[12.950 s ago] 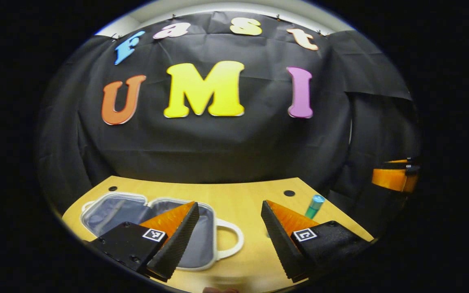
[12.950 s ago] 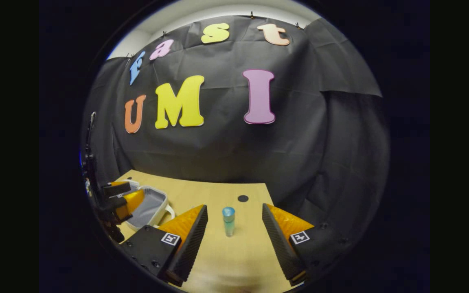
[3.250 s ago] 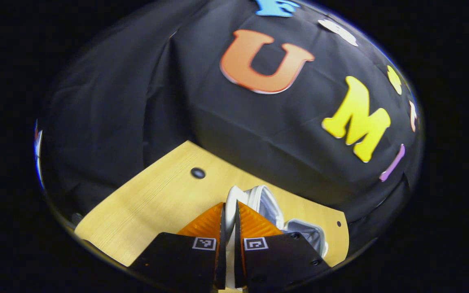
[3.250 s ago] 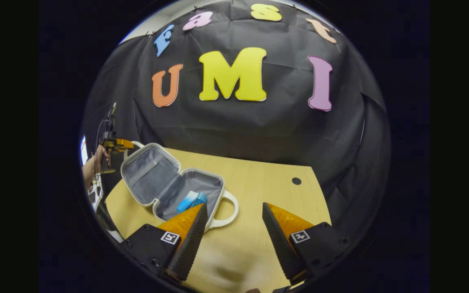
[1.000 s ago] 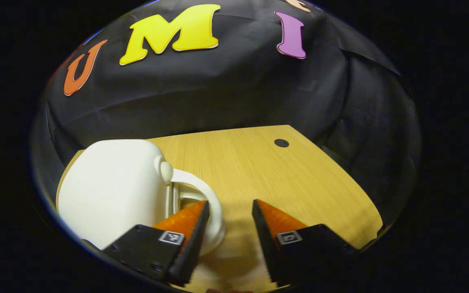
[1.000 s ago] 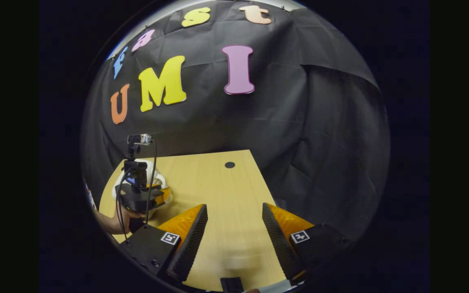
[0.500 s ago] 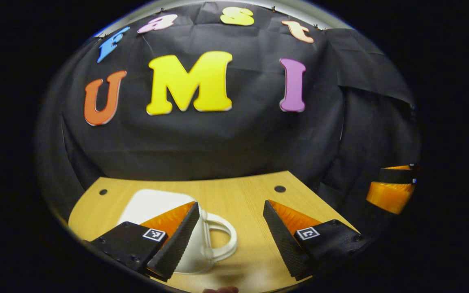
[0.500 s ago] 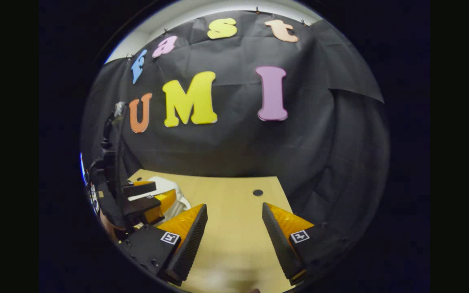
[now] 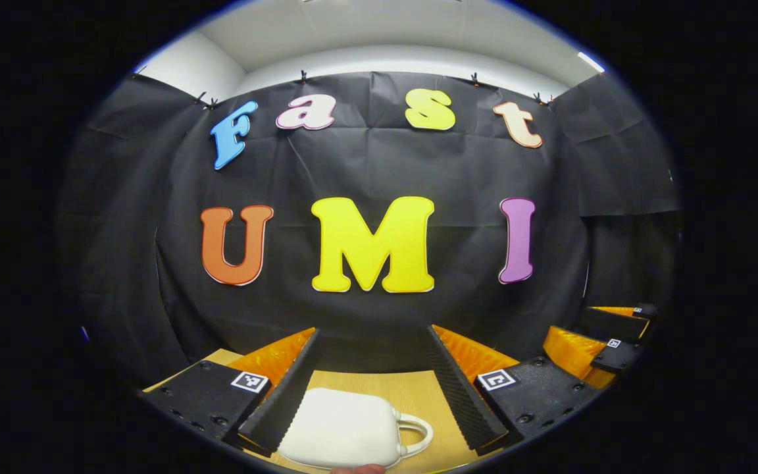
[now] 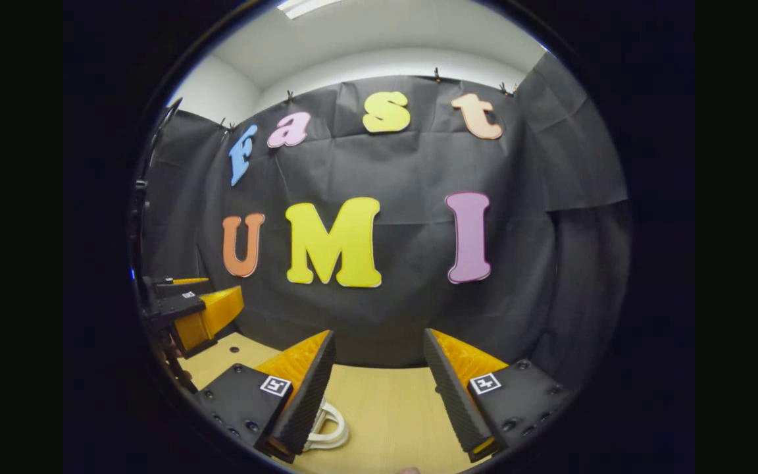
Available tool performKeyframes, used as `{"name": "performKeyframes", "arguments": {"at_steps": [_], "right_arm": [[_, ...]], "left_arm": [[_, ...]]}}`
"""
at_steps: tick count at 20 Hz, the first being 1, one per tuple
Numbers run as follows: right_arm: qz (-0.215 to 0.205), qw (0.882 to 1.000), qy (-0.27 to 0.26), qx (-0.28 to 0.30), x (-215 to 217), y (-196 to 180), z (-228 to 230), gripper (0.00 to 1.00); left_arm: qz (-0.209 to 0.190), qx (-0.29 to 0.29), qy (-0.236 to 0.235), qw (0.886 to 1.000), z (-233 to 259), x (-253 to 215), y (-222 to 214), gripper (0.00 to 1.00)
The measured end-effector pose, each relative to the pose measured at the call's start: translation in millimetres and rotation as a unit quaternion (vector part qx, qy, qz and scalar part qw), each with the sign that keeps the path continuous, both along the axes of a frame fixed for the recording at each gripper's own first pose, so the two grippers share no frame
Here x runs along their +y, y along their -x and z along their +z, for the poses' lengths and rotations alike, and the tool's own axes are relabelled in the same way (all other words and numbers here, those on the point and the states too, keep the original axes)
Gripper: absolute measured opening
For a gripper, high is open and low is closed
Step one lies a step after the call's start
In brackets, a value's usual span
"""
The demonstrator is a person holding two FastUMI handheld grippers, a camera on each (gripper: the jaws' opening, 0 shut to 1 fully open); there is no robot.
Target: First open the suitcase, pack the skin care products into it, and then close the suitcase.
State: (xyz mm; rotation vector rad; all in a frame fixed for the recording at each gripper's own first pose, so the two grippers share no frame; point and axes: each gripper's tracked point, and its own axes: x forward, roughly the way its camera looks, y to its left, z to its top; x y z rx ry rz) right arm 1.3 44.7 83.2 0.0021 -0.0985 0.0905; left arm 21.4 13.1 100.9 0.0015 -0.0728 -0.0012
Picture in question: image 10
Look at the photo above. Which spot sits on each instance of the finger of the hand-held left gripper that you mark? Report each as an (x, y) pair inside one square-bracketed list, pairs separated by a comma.
[(181, 288), (168, 308)]

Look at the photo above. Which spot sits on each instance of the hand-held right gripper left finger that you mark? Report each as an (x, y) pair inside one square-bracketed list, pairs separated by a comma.
[(310, 401)]

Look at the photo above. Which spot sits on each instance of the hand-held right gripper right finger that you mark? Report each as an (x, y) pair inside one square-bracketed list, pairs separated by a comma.
[(454, 401)]

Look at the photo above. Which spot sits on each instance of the black backdrop cloth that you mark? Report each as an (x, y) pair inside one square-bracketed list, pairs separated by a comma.
[(530, 250)]

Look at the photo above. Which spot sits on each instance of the ceiling light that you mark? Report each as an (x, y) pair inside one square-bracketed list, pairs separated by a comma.
[(306, 6)]

